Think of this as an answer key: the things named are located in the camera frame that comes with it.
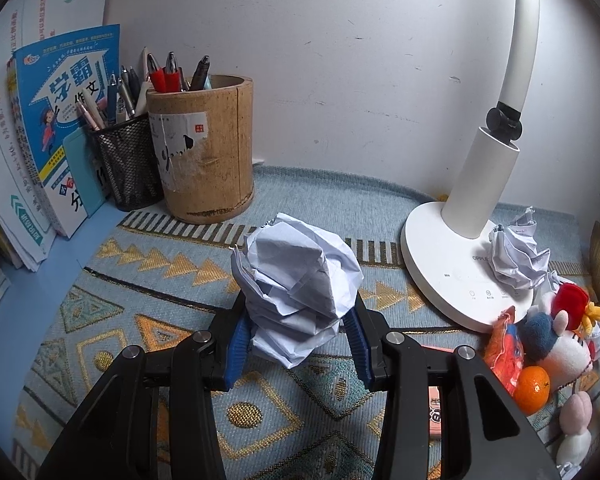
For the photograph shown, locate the patterned woven table mat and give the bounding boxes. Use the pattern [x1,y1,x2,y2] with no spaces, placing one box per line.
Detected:
[10,165,596,480]

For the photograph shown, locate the white plush toy red bow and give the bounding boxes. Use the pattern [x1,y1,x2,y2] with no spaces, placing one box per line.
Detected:
[520,282,600,391]

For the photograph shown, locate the pink card box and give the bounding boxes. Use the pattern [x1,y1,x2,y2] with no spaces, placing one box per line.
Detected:
[420,342,456,443]

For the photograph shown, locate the mandarin orange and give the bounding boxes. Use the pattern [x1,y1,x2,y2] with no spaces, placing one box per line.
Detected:
[514,366,552,416]

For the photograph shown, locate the white desk lamp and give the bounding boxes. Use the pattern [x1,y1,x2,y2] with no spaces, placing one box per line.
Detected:
[400,0,541,333]

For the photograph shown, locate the pile of papers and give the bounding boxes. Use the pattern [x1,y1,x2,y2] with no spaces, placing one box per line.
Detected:
[489,205,600,358]

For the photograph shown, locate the single white paper ball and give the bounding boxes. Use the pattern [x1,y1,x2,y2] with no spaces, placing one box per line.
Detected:
[230,212,363,370]

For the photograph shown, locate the teal notebook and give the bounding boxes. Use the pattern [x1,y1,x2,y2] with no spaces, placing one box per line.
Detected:
[62,130,108,218]

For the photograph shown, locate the bamboo pen holder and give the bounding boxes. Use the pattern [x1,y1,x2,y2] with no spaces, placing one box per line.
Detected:
[145,74,256,224]

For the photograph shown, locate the black mesh pen holder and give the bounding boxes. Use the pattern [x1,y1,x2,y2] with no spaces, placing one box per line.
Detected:
[91,112,165,212]

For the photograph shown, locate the stack of study books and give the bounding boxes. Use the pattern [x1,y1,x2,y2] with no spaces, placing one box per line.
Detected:
[0,0,110,273]

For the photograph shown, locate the red snack packet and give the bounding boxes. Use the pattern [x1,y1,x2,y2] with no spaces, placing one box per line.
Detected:
[484,310,526,396]

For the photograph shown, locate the bunch of pens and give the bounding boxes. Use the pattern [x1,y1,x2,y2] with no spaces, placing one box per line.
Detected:
[75,47,213,133]

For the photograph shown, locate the green white pink dango plush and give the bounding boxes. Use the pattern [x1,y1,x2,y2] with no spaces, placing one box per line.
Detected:
[555,390,596,471]

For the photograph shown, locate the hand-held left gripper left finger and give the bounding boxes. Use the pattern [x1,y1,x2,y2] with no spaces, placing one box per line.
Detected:
[37,290,253,480]

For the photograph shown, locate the blue cover workbook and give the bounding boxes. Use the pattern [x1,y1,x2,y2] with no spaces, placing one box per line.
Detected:
[14,24,122,239]

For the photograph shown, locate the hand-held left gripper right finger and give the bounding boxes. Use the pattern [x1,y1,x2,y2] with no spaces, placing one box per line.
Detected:
[342,292,563,480]

